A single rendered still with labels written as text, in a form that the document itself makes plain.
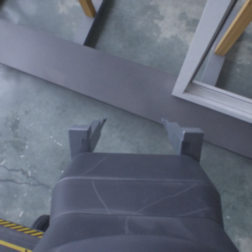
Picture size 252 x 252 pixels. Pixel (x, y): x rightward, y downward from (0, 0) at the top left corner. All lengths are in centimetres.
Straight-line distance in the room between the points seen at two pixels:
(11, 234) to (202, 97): 90
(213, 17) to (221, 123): 52
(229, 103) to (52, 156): 89
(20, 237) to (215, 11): 87
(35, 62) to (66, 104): 28
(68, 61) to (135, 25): 41
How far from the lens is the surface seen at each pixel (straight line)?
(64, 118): 103
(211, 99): 87
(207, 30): 53
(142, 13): 116
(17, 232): 80
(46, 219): 99
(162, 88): 90
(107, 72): 95
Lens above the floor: 91
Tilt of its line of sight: 80 degrees down
